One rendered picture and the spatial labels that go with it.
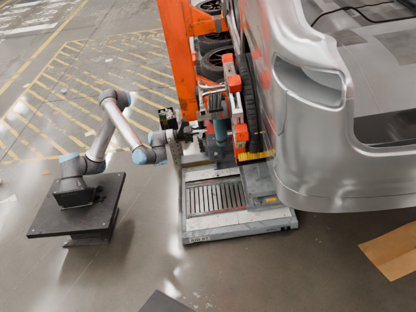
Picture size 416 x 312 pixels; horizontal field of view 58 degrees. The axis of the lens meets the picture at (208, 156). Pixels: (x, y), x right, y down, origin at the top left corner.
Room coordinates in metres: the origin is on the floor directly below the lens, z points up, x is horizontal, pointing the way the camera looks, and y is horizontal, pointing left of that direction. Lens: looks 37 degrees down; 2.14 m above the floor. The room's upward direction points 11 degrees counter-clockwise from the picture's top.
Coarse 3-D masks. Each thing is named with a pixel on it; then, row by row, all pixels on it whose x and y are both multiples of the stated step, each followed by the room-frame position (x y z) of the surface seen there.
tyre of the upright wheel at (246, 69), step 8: (240, 56) 2.21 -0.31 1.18; (248, 56) 2.19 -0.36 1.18; (240, 64) 2.11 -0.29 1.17; (248, 64) 2.10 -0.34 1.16; (240, 72) 2.06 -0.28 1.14; (248, 72) 2.04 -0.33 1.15; (248, 80) 1.99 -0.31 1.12; (248, 88) 1.95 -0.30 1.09; (256, 88) 1.94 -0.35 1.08; (248, 96) 1.92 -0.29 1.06; (256, 96) 1.91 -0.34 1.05; (248, 104) 1.90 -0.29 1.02; (256, 104) 1.89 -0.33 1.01; (248, 112) 1.88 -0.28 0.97; (256, 112) 1.88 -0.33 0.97; (248, 120) 1.87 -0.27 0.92; (256, 120) 1.86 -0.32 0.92; (248, 128) 1.89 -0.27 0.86; (256, 128) 1.85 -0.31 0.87; (256, 136) 1.85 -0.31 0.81; (248, 144) 2.00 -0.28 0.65; (256, 144) 1.87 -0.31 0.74; (256, 152) 1.94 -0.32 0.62
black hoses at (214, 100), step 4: (216, 92) 2.06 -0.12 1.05; (212, 96) 2.04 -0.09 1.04; (216, 96) 2.02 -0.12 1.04; (220, 96) 2.02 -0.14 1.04; (224, 96) 2.11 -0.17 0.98; (208, 100) 2.02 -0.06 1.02; (212, 100) 2.01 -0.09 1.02; (216, 100) 2.00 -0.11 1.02; (220, 100) 2.00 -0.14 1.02; (212, 104) 2.00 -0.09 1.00; (216, 104) 1.99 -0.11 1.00; (220, 104) 1.99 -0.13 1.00; (212, 108) 1.98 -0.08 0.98; (216, 108) 1.98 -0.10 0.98; (220, 108) 1.97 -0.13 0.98; (212, 112) 1.97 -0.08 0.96
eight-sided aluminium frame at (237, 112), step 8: (224, 64) 2.27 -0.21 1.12; (232, 64) 2.24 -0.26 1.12; (224, 72) 2.36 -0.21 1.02; (232, 72) 2.17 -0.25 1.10; (232, 96) 1.99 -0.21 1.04; (232, 104) 1.96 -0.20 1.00; (240, 104) 1.95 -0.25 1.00; (232, 112) 1.93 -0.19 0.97; (240, 112) 1.91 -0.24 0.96; (232, 120) 2.32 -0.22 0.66; (240, 120) 1.93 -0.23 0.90; (232, 128) 2.27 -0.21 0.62; (240, 144) 2.06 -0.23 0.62
